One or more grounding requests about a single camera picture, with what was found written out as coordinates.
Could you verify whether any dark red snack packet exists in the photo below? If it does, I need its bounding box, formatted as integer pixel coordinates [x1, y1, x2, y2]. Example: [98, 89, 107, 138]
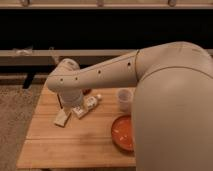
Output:
[82, 88, 92, 95]

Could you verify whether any white rectangular packet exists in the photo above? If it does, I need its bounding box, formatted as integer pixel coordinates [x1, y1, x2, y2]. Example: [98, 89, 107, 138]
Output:
[54, 109, 71, 127]

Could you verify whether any orange ceramic bowl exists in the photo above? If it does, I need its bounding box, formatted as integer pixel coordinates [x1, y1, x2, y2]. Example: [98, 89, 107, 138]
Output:
[111, 115, 134, 152]

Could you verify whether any clear plastic cup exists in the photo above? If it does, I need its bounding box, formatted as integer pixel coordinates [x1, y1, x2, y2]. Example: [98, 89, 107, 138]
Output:
[116, 88, 133, 113]

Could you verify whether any wooden table board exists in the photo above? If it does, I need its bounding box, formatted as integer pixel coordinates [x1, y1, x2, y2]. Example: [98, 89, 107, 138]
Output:
[17, 88, 135, 169]

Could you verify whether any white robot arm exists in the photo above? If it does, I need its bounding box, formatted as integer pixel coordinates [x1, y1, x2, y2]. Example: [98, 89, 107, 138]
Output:
[47, 42, 213, 171]

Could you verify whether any grey metal rail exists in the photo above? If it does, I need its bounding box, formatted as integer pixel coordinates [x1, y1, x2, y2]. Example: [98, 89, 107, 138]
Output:
[0, 49, 132, 66]

